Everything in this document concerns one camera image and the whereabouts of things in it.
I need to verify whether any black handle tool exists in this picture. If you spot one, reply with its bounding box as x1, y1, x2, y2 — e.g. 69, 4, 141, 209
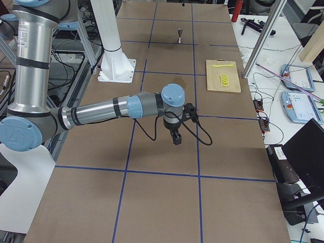
240, 18, 266, 35

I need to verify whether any long-handled grabber stick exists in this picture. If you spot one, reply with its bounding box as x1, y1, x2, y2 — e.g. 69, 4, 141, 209
256, 63, 324, 112

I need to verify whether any bamboo cutting board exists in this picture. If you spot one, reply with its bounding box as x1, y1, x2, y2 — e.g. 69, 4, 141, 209
206, 60, 241, 93

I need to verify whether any black monitor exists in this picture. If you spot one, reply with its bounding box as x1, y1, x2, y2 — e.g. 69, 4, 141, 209
282, 119, 323, 193

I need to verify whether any red bottle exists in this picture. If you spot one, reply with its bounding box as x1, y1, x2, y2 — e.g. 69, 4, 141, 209
231, 0, 244, 22

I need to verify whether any far blue teach pendant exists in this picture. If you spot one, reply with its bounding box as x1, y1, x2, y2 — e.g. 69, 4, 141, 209
281, 64, 315, 92

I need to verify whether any blue teach pendant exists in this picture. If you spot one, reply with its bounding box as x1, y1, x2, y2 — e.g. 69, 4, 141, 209
281, 91, 323, 125
281, 64, 315, 92

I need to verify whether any aluminium frame post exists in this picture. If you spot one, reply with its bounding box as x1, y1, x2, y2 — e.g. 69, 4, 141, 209
243, 0, 287, 78

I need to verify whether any steel double jigger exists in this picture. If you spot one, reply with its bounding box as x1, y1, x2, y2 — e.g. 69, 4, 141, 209
177, 28, 183, 44

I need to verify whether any black box device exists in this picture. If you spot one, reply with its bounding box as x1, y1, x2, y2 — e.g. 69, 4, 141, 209
266, 144, 299, 185

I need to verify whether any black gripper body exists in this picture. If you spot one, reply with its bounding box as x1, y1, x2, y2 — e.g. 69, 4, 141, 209
164, 119, 181, 133

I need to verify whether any white chair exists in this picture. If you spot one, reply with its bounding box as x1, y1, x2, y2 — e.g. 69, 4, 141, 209
1, 144, 56, 234

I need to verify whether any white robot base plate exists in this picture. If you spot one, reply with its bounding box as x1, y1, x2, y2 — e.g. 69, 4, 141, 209
91, 0, 136, 84

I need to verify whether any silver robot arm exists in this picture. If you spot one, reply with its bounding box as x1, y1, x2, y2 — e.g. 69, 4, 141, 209
1, 1, 185, 152

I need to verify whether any near blue teach pendant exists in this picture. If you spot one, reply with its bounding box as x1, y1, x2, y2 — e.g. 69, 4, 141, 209
281, 91, 323, 125

